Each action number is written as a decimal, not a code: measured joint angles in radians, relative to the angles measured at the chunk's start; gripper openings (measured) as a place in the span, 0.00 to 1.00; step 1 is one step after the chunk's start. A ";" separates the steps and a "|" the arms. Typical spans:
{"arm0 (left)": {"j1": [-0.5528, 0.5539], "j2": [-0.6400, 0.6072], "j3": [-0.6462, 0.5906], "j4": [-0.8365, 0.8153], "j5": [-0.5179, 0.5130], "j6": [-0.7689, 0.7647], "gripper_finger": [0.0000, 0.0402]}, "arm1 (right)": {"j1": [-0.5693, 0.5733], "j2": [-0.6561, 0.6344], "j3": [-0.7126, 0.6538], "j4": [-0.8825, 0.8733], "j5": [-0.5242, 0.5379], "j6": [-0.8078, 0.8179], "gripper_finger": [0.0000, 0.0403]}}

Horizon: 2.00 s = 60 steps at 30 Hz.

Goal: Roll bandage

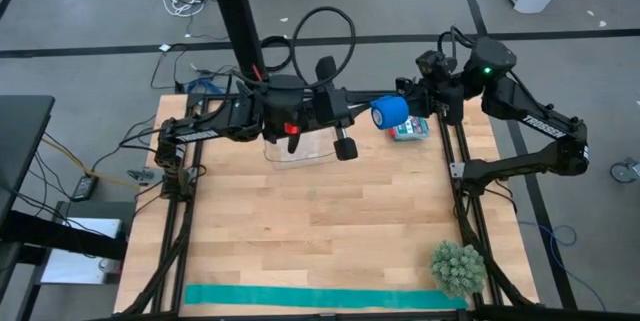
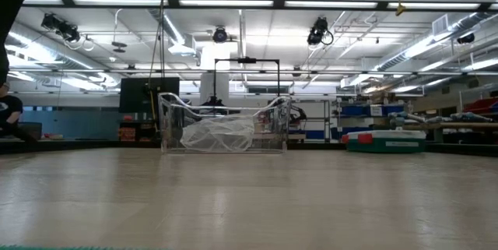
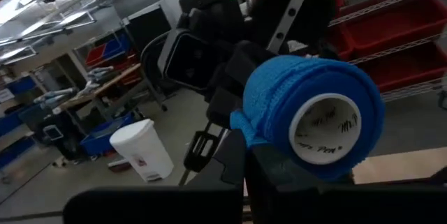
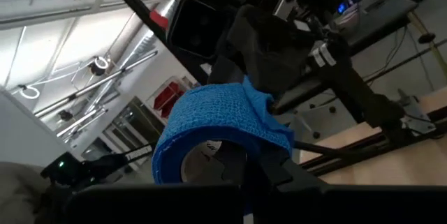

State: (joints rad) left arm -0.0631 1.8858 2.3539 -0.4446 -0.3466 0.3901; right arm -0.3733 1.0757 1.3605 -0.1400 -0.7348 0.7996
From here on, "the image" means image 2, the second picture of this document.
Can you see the teal marker pack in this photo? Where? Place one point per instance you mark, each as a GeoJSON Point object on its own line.
{"type": "Point", "coordinates": [385, 145]}

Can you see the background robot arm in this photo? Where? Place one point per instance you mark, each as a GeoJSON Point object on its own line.
{"type": "Point", "coordinates": [299, 114]}

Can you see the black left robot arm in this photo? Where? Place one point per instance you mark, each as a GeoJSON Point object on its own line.
{"type": "Point", "coordinates": [11, 8]}

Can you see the wooden workbench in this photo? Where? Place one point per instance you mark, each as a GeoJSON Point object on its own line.
{"type": "Point", "coordinates": [467, 125]}

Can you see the clear plastic bag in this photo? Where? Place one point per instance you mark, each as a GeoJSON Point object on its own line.
{"type": "Point", "coordinates": [218, 133]}

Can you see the black ceiling camera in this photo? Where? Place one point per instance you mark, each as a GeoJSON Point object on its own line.
{"type": "Point", "coordinates": [62, 28]}
{"type": "Point", "coordinates": [219, 35]}
{"type": "Point", "coordinates": [317, 32]}

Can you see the black monitor screen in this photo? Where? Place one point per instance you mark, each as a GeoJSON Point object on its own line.
{"type": "Point", "coordinates": [136, 94]}

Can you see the silver ventilation duct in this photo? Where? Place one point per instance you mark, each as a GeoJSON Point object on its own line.
{"type": "Point", "coordinates": [424, 45]}

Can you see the black overhead light bar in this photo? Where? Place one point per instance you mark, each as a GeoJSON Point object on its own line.
{"type": "Point", "coordinates": [383, 5]}

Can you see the red storage crates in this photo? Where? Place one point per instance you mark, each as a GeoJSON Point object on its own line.
{"type": "Point", "coordinates": [126, 134]}

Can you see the clear plastic bin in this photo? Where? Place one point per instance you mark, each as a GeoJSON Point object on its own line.
{"type": "Point", "coordinates": [165, 125]}

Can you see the shelf with blue bins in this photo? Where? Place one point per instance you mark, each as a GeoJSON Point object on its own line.
{"type": "Point", "coordinates": [358, 110]}

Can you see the person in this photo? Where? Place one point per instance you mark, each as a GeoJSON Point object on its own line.
{"type": "Point", "coordinates": [9, 113]}

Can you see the black aluminium table frame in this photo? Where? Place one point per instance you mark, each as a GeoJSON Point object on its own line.
{"type": "Point", "coordinates": [78, 146]}

